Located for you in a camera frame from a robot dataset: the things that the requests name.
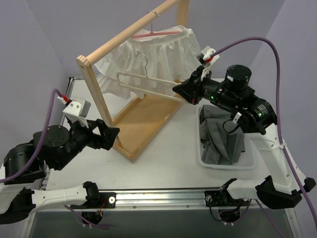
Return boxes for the cream hanger with metal hook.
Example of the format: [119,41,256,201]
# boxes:
[116,51,186,104]

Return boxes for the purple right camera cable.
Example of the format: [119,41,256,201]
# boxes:
[212,37,317,238]

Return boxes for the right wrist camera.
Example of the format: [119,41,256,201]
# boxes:
[197,46,220,80]

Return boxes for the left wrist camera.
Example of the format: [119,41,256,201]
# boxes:
[57,95,91,127]

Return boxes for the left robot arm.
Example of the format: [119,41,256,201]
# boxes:
[0,119,120,225]

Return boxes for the grey pleated skirt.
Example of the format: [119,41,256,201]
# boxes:
[199,105,245,166]

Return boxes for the wooden clothes rack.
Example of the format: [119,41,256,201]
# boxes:
[76,0,189,161]

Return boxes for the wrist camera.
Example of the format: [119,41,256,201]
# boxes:
[197,46,220,80]
[57,95,91,127]

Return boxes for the aluminium mounting rail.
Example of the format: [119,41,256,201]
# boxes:
[42,187,258,208]

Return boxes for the pink plastic hanger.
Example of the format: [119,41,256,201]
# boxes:
[131,23,180,39]

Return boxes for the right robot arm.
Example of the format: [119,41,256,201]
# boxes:
[172,64,316,209]

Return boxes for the white perforated plastic basket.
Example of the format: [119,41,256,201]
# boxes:
[196,105,256,170]

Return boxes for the white ruffled skirt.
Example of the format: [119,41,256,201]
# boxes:
[95,25,201,99]

